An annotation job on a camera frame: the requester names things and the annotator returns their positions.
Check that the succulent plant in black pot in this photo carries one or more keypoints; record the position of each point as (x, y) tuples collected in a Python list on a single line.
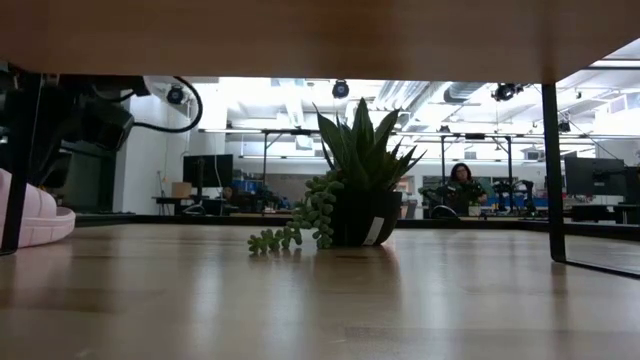
[(362, 215)]

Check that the grey ceiling air duct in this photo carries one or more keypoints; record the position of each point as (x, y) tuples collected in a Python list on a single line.
[(462, 91)]

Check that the black metal workstation frame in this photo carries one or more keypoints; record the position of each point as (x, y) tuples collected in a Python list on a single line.
[(443, 150), (265, 150)]

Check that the wooden shelf with black legs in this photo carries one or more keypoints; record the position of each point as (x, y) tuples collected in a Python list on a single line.
[(320, 40)]

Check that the person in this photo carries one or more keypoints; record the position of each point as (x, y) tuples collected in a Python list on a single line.
[(462, 187)]

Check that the black aluminium table frame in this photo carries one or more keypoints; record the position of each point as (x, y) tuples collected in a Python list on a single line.
[(420, 223)]

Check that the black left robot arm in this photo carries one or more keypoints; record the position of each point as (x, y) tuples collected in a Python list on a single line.
[(60, 95)]

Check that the cardboard box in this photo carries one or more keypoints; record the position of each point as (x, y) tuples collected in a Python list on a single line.
[(181, 189)]

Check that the black computer monitor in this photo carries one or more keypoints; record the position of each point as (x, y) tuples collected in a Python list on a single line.
[(595, 176), (207, 170)]

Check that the pink rubber slide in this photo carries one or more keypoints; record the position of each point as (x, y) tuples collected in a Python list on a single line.
[(50, 225)]

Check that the black round ceiling fixture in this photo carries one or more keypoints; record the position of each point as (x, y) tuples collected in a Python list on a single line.
[(340, 89), (175, 94), (504, 91)]

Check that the blue storage bins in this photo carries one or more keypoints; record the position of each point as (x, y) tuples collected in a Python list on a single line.
[(247, 187)]

